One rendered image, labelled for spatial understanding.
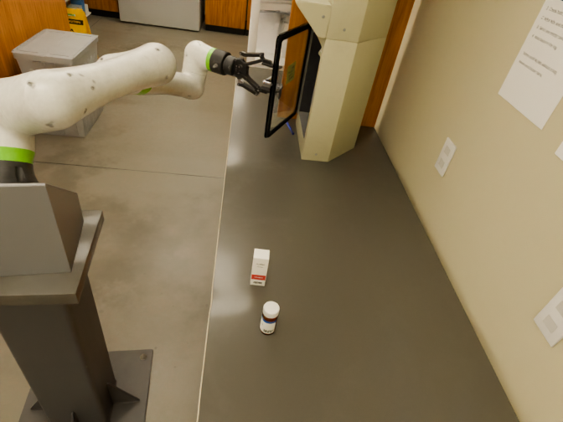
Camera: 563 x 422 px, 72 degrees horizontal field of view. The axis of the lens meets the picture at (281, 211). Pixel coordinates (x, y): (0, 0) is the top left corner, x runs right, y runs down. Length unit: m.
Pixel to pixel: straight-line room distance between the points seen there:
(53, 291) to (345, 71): 1.12
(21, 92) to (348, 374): 0.92
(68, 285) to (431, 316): 0.94
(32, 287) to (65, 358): 0.40
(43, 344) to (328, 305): 0.85
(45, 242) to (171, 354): 1.12
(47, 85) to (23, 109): 0.07
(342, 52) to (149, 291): 1.56
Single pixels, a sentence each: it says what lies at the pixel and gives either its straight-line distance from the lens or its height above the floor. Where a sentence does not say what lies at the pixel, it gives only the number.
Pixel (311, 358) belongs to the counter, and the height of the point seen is 0.94.
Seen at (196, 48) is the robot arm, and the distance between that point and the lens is 1.71.
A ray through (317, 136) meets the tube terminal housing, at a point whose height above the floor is 1.05.
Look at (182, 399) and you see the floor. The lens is 1.93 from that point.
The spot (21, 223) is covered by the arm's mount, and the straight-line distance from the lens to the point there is 1.04.
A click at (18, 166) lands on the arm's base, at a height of 1.19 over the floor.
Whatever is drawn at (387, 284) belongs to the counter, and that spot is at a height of 0.94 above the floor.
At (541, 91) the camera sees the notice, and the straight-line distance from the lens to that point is 1.12.
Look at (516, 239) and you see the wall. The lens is 1.11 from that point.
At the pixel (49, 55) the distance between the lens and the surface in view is 3.37.
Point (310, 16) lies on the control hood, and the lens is 1.39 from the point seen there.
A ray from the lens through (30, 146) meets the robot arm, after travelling 1.10.
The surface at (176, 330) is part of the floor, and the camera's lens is 2.10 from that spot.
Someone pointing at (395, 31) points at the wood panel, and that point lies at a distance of 1.86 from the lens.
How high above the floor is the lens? 1.75
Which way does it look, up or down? 39 degrees down
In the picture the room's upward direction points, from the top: 10 degrees clockwise
